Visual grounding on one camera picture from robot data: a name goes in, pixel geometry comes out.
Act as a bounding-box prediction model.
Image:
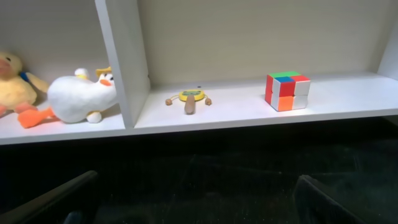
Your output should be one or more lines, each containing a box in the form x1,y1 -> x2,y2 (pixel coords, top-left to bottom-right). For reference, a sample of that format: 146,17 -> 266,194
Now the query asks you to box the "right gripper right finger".
294,174 -> 374,224

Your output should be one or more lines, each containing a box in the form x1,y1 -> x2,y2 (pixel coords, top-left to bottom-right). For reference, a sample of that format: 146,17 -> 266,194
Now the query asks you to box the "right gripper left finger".
0,170 -> 100,224

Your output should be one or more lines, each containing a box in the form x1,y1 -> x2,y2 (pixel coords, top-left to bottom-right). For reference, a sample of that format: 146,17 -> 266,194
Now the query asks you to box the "yellow wooden rattle drum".
165,89 -> 213,115

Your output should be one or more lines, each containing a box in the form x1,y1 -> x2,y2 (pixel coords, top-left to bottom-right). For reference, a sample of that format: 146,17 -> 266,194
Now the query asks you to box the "white plush duck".
17,66 -> 118,129

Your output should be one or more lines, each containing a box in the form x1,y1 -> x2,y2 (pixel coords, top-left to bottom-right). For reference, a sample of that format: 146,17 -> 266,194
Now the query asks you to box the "many-coloured puzzle cube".
264,71 -> 311,112

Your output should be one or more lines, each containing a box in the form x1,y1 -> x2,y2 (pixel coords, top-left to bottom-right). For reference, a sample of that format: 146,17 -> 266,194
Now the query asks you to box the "yellow plush duck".
0,51 -> 50,118

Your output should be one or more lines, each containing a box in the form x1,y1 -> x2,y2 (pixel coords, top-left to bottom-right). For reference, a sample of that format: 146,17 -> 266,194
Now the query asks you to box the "white shelf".
0,0 -> 398,146

